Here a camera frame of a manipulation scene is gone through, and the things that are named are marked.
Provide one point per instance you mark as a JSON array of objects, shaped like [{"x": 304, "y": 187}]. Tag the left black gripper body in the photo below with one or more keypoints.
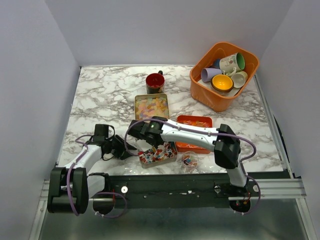
[{"x": 116, "y": 146}]

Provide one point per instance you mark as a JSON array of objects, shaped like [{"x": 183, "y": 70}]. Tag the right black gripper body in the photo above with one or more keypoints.
[{"x": 157, "y": 143}]

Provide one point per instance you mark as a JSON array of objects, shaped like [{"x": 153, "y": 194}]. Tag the gold tin of jelly candies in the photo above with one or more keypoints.
[{"x": 150, "y": 105}]

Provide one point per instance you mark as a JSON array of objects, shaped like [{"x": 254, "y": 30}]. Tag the gold tin of lollipops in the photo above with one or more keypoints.
[{"x": 161, "y": 155}]

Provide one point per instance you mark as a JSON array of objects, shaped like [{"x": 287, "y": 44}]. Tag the clear glass jar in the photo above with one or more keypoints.
[{"x": 189, "y": 162}]

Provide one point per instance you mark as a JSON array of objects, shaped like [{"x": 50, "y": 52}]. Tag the orange tray of candies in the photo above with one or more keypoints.
[{"x": 198, "y": 121}]

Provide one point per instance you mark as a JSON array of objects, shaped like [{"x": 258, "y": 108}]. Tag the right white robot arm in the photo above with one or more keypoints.
[{"x": 222, "y": 141}]

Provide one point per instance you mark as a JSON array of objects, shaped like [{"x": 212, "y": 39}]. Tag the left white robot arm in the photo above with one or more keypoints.
[{"x": 71, "y": 186}]

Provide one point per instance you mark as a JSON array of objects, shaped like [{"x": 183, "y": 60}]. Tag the red and black mug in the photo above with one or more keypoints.
[{"x": 155, "y": 83}]

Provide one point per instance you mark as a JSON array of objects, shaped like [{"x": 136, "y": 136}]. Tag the orange plastic bin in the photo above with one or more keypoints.
[{"x": 207, "y": 95}]

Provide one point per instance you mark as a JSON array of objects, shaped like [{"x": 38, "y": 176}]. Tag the lavender cup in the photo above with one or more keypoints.
[{"x": 208, "y": 73}]

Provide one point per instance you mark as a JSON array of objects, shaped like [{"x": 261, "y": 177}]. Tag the yellow and brown bowl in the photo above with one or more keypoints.
[{"x": 222, "y": 83}]

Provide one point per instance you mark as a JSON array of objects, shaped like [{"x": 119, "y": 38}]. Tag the blue cup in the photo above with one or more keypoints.
[{"x": 216, "y": 64}]

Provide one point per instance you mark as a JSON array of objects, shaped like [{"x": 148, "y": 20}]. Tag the floral white mug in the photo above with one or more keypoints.
[{"x": 232, "y": 64}]

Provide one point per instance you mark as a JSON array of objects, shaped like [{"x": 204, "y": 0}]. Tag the cream cup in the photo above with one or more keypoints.
[{"x": 239, "y": 79}]

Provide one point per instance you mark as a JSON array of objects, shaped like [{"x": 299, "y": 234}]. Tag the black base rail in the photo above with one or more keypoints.
[{"x": 179, "y": 191}]

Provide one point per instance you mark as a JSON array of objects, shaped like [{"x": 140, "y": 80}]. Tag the aluminium frame rail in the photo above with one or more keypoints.
[{"x": 282, "y": 214}]

